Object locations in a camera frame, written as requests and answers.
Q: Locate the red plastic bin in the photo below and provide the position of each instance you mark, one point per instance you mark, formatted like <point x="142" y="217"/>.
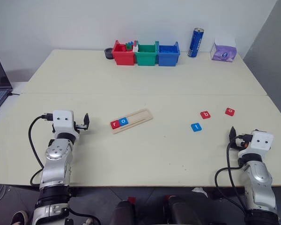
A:
<point x="123" y="58"/>

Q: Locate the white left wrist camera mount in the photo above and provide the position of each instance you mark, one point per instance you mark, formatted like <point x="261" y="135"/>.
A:
<point x="62" y="122"/>

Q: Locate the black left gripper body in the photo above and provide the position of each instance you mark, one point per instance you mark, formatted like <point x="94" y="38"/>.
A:
<point x="80" y="127"/>

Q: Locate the brown shoe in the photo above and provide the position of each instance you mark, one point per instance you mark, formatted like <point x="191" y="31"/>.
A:
<point x="19" y="218"/>

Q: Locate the wooden letter tray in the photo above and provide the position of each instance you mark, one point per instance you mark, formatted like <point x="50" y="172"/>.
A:
<point x="140" y="116"/>

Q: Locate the red letter tile b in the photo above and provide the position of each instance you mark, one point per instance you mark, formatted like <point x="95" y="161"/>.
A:
<point x="205" y="114"/>

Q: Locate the blue letter tile o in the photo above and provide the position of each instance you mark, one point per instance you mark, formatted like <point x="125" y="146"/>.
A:
<point x="123" y="122"/>

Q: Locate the dark rounded shape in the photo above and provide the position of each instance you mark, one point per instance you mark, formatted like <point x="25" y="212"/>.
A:
<point x="121" y="214"/>
<point x="180" y="212"/>

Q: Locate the white paper scrap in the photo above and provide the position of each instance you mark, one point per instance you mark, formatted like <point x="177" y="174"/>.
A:
<point x="199" y="191"/>

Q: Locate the blue drink can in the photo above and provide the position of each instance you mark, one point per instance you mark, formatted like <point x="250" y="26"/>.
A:
<point x="195" y="43"/>

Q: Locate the white toy piece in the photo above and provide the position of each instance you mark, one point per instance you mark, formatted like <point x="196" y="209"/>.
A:
<point x="135" y="48"/>

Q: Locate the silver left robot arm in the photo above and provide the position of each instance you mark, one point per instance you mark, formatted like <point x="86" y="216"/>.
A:
<point x="53" y="164"/>

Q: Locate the blue letter tile t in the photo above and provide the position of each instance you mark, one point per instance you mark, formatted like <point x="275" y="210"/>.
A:
<point x="196" y="127"/>

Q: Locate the black round container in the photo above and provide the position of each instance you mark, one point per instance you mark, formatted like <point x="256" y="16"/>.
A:
<point x="108" y="55"/>

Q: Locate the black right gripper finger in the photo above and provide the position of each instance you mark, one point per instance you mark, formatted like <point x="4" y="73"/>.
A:
<point x="232" y="134"/>

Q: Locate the green plastic bin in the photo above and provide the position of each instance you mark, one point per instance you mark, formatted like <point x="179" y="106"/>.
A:
<point x="145" y="58"/>

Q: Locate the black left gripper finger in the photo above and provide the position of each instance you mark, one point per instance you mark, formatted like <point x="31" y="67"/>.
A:
<point x="86" y="120"/>

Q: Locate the red toy brick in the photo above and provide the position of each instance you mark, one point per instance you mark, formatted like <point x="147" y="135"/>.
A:
<point x="136" y="43"/>

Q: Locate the red letter tile o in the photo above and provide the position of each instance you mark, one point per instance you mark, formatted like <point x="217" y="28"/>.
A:
<point x="230" y="111"/>

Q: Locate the blue toy brick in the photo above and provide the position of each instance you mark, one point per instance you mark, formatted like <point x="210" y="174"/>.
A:
<point x="130" y="43"/>

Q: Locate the white side table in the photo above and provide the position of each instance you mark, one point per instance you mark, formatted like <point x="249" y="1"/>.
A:
<point x="18" y="86"/>

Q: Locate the green toy brick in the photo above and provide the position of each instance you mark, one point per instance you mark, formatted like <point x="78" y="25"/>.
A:
<point x="128" y="47"/>

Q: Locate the purple tissue box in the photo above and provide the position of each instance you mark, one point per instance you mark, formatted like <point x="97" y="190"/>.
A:
<point x="223" y="54"/>

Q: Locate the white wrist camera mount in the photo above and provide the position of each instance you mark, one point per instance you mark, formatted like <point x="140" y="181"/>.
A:
<point x="62" y="122"/>
<point x="260" y="143"/>

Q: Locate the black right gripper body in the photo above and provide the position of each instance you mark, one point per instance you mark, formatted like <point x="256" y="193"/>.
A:
<point x="241" y="141"/>

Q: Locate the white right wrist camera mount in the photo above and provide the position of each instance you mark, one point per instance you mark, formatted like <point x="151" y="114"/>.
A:
<point x="260" y="143"/>

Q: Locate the red letter tile r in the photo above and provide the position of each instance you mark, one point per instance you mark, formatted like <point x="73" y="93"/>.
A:
<point x="114" y="125"/>

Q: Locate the blue plastic bin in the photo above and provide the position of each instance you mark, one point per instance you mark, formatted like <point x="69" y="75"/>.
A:
<point x="167" y="59"/>

